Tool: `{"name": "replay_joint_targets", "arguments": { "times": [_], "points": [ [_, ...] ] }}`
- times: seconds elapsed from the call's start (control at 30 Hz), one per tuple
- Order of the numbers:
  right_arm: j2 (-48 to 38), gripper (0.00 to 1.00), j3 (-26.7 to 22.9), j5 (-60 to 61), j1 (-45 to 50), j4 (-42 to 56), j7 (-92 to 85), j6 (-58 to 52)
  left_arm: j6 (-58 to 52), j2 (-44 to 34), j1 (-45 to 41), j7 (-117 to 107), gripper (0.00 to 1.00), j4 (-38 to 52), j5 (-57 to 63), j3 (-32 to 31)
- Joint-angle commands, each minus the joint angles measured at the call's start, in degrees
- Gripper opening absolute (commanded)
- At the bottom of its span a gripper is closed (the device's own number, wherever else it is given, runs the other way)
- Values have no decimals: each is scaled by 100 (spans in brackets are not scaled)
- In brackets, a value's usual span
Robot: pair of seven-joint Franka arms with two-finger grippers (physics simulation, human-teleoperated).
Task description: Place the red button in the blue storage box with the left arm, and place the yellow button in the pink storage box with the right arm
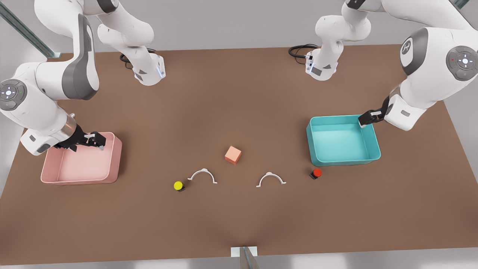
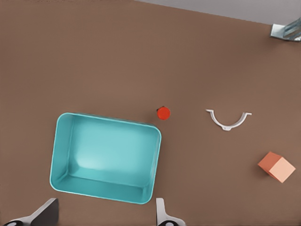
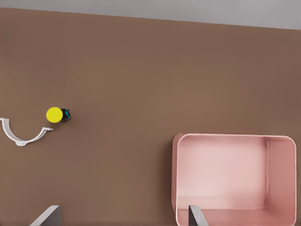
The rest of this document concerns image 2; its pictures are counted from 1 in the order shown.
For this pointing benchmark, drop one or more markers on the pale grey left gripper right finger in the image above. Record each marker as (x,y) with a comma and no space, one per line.
(161,212)

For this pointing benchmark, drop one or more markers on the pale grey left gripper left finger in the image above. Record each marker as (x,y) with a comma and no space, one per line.
(44,212)

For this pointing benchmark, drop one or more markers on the blue storage box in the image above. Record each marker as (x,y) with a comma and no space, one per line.
(105,157)

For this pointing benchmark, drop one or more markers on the red button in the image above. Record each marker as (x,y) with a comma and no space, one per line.
(163,113)

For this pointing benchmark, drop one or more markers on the orange cube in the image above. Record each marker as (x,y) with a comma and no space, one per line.
(277,167)

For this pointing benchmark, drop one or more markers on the white curved bracket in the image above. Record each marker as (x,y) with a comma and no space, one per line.
(227,126)

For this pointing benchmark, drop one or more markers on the silver frame post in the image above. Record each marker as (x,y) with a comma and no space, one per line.
(285,31)

